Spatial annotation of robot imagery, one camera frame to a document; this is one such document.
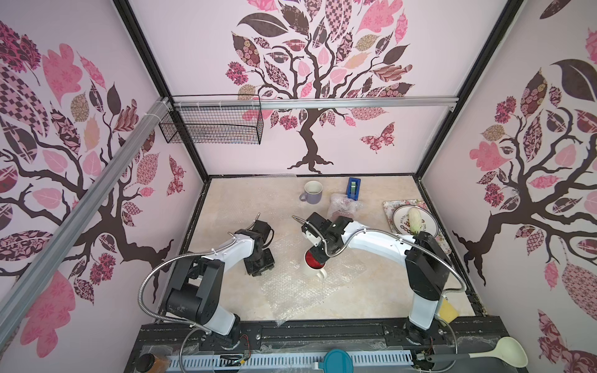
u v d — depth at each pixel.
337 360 0.63
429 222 1.01
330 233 0.63
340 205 1.00
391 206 1.07
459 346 0.72
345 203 1.00
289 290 0.83
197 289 0.44
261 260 0.76
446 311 0.79
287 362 0.70
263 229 0.75
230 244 0.56
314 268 0.78
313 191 1.07
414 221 0.98
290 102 0.95
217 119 0.95
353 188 1.07
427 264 0.45
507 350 0.71
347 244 0.59
